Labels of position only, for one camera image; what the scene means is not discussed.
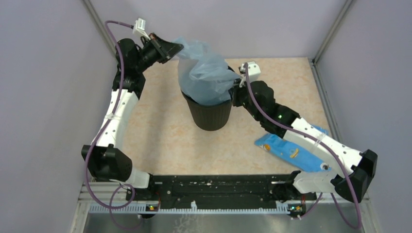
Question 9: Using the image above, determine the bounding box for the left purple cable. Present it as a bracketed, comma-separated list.
[84, 20, 144, 231]

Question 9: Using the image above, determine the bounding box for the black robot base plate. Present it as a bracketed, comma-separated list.
[126, 172, 317, 209]

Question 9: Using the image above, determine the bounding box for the black plastic trash bin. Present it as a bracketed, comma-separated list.
[181, 66, 242, 132]

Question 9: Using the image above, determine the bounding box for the blue patterned cloth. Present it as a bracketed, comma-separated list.
[255, 133, 331, 172]

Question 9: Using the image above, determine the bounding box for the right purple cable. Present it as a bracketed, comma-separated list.
[243, 63, 363, 231]

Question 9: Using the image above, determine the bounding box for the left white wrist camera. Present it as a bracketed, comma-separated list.
[132, 17, 150, 40]

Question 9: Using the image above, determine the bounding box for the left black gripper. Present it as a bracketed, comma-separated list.
[135, 32, 184, 73]

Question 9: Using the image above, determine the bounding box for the purple cable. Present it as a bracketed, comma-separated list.
[84, 20, 144, 231]
[243, 63, 363, 231]

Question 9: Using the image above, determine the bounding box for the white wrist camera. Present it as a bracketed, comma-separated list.
[239, 61, 261, 87]
[132, 17, 150, 40]

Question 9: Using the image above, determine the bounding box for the white cable duct rail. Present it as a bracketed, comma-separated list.
[88, 201, 304, 215]

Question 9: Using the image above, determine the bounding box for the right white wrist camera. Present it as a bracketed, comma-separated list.
[239, 61, 261, 87]

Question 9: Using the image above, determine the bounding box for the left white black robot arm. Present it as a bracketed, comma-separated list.
[82, 33, 184, 201]

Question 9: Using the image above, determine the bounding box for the translucent blue trash bag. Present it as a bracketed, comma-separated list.
[174, 37, 240, 105]

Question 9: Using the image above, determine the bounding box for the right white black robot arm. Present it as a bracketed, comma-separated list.
[229, 81, 378, 202]

